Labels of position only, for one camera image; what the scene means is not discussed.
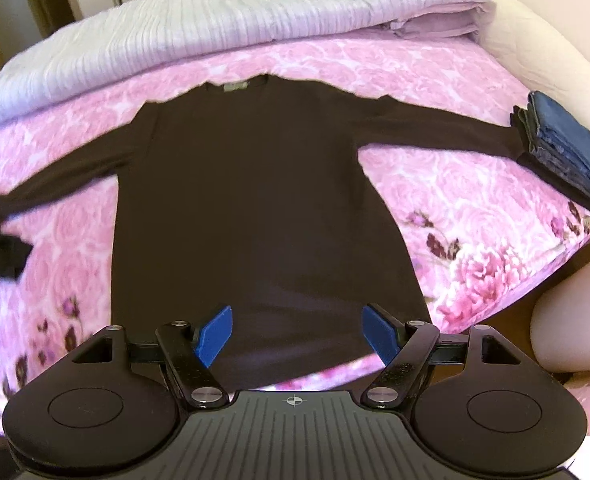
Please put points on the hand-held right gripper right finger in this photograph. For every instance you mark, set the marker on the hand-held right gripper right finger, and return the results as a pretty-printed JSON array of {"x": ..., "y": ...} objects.
[{"x": 380, "y": 332}]

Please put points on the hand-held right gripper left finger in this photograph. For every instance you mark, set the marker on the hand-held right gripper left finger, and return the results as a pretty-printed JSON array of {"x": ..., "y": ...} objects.
[{"x": 215, "y": 335}]

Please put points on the dark purple long-sleeve shirt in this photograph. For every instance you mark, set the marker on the dark purple long-sleeve shirt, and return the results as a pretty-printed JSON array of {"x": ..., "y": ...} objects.
[{"x": 260, "y": 200}]

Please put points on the pink floral bed sheet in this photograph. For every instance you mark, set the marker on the pink floral bed sheet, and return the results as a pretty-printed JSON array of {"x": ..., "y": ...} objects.
[{"x": 425, "y": 185}]

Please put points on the folded dark pants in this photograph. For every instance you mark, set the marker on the folded dark pants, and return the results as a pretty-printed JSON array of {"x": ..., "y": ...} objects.
[{"x": 522, "y": 127}]

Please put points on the folded blue jeans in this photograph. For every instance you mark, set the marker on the folded blue jeans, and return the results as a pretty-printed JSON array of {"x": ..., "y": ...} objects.
[{"x": 570, "y": 135}]

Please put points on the lilac folded blanket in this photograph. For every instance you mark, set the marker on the lilac folded blanket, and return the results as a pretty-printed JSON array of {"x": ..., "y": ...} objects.
[{"x": 440, "y": 27}]

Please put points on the white ribbed quilt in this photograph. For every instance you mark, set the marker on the white ribbed quilt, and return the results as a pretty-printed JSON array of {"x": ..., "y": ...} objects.
[{"x": 200, "y": 15}]

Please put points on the cream padded bed frame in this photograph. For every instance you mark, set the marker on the cream padded bed frame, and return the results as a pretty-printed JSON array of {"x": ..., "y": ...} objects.
[{"x": 550, "y": 50}]

